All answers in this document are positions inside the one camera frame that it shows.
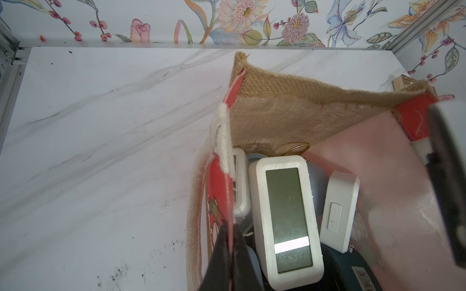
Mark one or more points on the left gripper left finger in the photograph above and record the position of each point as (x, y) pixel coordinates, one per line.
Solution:
(217, 276)

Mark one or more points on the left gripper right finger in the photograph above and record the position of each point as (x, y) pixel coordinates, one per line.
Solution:
(244, 275)

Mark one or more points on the blue square alarm clock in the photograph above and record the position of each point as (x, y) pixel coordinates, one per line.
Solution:
(256, 266)

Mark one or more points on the small white digital clock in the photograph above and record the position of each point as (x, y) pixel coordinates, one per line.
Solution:
(339, 211)
(242, 201)

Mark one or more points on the long white digital clock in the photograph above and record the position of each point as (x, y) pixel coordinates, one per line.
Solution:
(285, 224)

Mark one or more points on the dark teal alarm clock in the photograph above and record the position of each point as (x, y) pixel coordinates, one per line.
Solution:
(347, 272)

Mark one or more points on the burlap canvas bag red trim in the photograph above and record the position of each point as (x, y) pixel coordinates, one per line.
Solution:
(381, 137)

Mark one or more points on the grey round alarm clock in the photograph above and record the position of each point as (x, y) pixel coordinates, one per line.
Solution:
(317, 176)

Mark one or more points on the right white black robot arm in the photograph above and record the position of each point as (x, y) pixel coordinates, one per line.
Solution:
(447, 170)

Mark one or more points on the wooden chessboard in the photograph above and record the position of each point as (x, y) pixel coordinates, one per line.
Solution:
(403, 83)

